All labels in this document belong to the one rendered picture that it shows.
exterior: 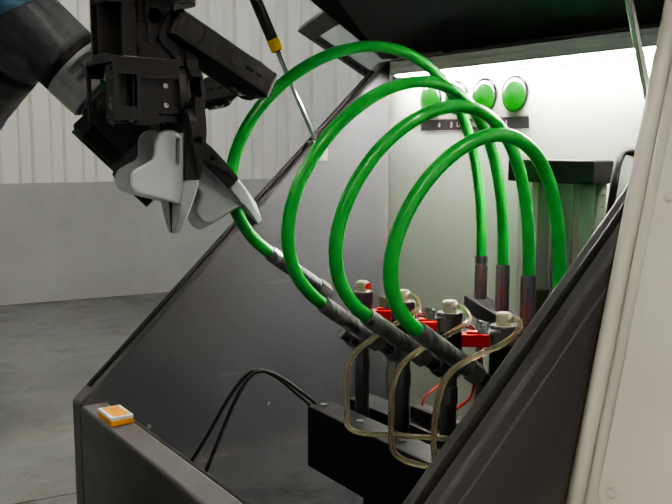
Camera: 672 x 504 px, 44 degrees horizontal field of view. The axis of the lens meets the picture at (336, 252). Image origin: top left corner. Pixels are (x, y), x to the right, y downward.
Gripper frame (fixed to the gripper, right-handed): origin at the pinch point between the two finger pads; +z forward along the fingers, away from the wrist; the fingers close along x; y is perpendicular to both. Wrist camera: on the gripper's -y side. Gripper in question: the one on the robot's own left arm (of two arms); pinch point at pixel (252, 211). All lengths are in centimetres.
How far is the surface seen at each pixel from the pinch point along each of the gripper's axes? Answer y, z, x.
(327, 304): 3.3, 12.2, 5.3
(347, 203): -2.4, 4.9, 15.9
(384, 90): -17.7, 0.9, 8.5
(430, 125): -38.5, 13.6, -26.6
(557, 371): -0.3, 26.4, 28.0
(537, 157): -18.3, 15.4, 20.4
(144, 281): -83, 27, -667
